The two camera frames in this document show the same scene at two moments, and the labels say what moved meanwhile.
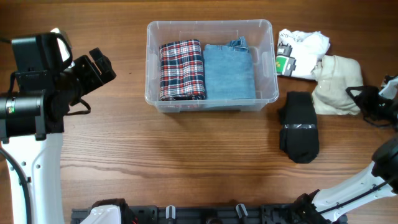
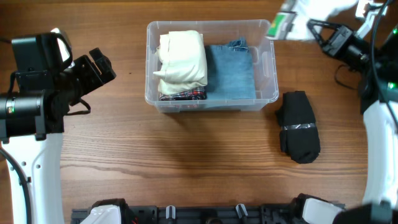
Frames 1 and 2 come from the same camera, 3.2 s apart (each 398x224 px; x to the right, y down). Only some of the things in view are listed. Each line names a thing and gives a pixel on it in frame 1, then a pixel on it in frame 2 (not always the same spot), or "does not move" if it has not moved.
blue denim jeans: x=229 y=71 does not move
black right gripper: x=367 y=99 → x=339 y=36
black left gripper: x=94 y=78 does not move
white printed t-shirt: x=298 y=51 → x=290 y=20
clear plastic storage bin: x=260 y=38 does not move
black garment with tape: x=298 y=133 does not move
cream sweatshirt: x=334 y=74 → x=183 y=60
